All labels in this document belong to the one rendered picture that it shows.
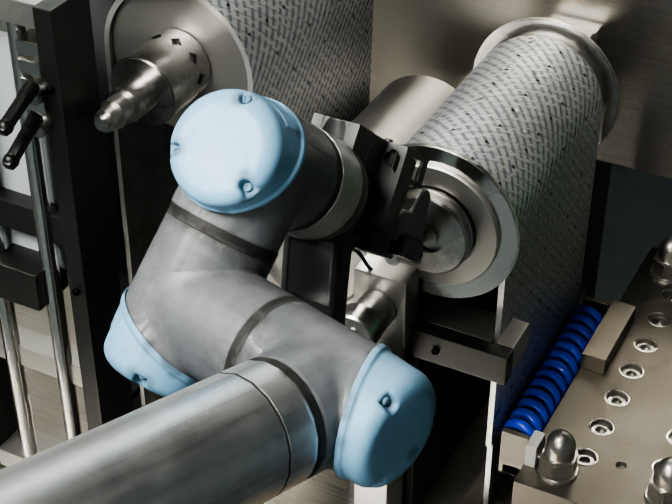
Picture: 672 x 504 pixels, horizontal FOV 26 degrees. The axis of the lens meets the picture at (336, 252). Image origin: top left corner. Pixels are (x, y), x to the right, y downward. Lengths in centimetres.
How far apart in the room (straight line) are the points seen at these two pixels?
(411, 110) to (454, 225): 25
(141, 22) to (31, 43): 14
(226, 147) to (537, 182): 44
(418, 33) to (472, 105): 29
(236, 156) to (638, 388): 65
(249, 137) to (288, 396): 17
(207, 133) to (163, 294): 10
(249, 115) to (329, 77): 52
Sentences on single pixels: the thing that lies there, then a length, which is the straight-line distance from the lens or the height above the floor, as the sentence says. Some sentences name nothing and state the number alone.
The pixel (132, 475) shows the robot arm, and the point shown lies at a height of 143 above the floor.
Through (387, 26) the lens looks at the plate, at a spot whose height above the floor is 124.
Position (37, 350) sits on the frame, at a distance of 140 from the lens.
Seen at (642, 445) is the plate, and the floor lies 103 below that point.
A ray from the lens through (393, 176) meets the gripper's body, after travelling 106.
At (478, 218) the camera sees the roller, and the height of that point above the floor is 127.
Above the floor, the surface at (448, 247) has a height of 125.
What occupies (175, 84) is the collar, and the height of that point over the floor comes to 135.
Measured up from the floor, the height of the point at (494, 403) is 107.
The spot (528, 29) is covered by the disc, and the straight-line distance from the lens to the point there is 139.
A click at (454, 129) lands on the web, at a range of 122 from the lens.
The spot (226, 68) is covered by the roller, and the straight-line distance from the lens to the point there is 125.
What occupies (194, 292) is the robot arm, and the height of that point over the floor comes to 140.
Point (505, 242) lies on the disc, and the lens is 119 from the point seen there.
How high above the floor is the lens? 193
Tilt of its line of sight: 36 degrees down
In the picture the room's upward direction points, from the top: straight up
